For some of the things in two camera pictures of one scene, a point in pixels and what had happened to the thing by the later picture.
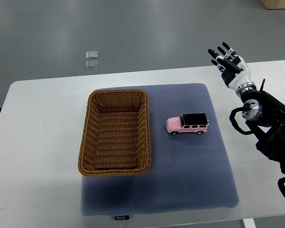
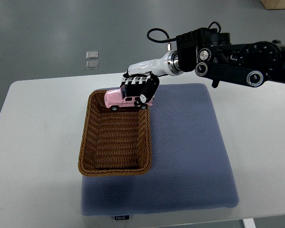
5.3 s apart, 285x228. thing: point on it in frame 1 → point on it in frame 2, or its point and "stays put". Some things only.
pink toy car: x=190 y=122 → x=114 y=98
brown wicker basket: x=116 y=138 stays put
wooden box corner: x=278 y=4 stays put
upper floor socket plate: x=91 y=54 stays put
